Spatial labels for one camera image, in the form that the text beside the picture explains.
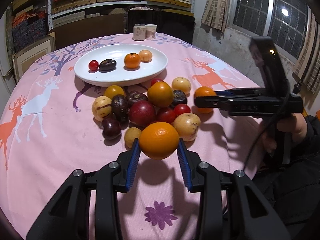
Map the white round plate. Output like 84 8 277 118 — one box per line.
74 44 168 87

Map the person's right hand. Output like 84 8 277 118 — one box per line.
261 113 308 153

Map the orange yellow tomato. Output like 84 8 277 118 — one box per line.
147 81 174 108

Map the large orange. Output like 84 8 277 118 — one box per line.
139 122 180 160

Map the beige drink can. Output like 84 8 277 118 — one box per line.
133 24 146 41

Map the wooden framed picture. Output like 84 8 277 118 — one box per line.
13 35 55 82

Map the large red plum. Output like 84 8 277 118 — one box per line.
129 100 156 127

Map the yellow-orange round fruit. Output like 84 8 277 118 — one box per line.
138 50 152 62

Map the yellow pepino melon right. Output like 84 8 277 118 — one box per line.
173 113 201 142

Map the small red cherry tomato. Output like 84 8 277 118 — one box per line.
88 60 99 72

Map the dark purple plum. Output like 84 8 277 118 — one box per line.
101 118 121 140

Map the dark purple passion fruit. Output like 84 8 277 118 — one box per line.
99 59 117 72

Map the striped yellow pepino melon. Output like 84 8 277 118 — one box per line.
92 96 112 121

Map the barred window right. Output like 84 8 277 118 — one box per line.
229 0 311 62

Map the small orange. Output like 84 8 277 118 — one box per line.
194 86 216 114

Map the orange mandarin with stem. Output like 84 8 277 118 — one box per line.
124 53 141 69

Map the pink deer tablecloth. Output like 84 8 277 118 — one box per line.
1 33 260 239

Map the white paper cup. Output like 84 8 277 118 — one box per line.
145 24 157 40

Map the beige striped curtain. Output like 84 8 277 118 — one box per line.
201 0 238 33

